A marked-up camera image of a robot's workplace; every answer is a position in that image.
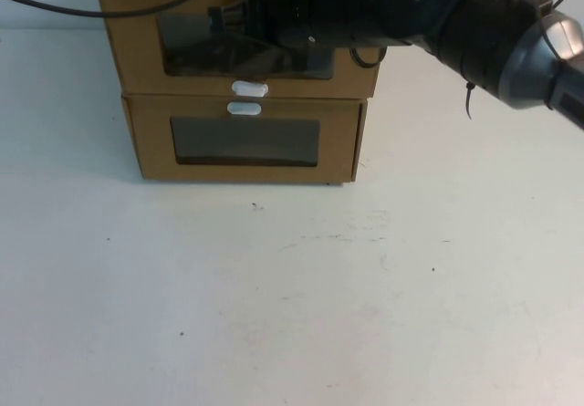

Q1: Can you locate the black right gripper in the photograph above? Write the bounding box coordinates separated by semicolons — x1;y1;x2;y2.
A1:
208;0;329;58

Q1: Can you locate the white plastic drawer handle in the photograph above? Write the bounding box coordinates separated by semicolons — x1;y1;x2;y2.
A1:
231;80;270;99
226;100;264;118

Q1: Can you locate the lower cardboard drawer with window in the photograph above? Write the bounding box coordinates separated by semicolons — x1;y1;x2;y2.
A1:
120;91;369;186

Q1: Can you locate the small black cable loop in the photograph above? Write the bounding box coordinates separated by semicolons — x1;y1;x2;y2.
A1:
349;46;390;68

